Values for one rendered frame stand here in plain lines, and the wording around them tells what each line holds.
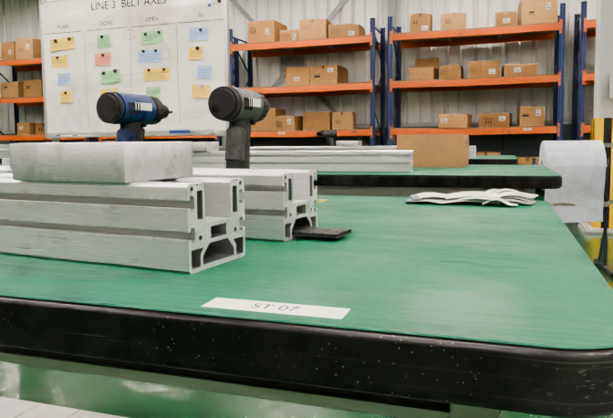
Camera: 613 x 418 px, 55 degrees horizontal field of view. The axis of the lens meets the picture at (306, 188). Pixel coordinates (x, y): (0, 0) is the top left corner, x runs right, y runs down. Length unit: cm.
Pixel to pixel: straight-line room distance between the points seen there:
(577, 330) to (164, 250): 36
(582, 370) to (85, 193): 48
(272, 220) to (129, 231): 19
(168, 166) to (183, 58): 346
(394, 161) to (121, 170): 179
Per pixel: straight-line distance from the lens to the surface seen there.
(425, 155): 274
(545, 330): 42
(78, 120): 455
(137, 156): 61
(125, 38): 436
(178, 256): 57
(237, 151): 102
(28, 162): 69
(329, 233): 73
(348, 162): 235
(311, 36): 1084
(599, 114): 643
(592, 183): 430
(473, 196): 115
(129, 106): 114
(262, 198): 73
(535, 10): 1046
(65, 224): 68
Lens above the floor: 90
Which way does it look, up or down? 5 degrees down
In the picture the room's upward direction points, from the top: 1 degrees counter-clockwise
